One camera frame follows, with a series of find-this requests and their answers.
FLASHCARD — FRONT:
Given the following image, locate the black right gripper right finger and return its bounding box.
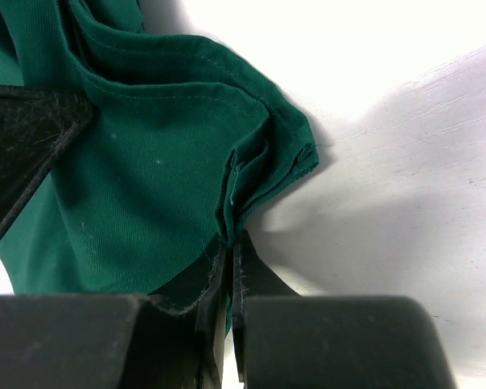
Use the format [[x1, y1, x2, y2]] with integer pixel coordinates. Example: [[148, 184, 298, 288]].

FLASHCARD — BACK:
[[232, 232, 455, 388]]

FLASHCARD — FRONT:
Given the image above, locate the green surgical drape cloth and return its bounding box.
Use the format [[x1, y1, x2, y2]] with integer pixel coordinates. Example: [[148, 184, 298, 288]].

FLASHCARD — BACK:
[[0, 0, 321, 337]]

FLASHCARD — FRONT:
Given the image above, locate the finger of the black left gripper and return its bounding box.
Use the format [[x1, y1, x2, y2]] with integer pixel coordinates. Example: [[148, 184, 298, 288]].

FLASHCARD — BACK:
[[0, 85, 94, 240]]

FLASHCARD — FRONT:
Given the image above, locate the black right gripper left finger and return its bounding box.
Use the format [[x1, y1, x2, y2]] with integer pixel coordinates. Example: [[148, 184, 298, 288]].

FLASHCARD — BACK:
[[0, 238, 227, 388]]

